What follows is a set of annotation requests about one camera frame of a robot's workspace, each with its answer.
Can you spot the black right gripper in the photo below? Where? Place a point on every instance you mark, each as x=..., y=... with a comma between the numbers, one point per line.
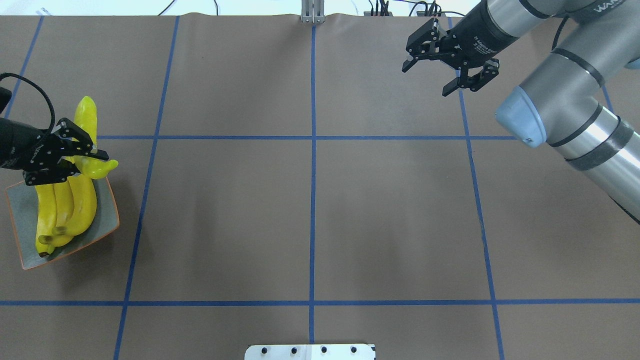
x=481, y=36

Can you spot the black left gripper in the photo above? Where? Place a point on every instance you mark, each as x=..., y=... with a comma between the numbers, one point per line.
x=16, y=143

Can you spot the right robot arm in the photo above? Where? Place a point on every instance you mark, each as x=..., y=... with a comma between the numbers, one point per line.
x=555, y=104

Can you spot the grey square plate orange rim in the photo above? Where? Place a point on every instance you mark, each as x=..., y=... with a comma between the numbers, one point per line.
x=23, y=210

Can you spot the aluminium frame post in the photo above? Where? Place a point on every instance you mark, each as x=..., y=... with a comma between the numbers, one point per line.
x=313, y=12

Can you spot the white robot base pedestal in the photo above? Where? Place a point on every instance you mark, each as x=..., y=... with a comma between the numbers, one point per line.
x=327, y=351

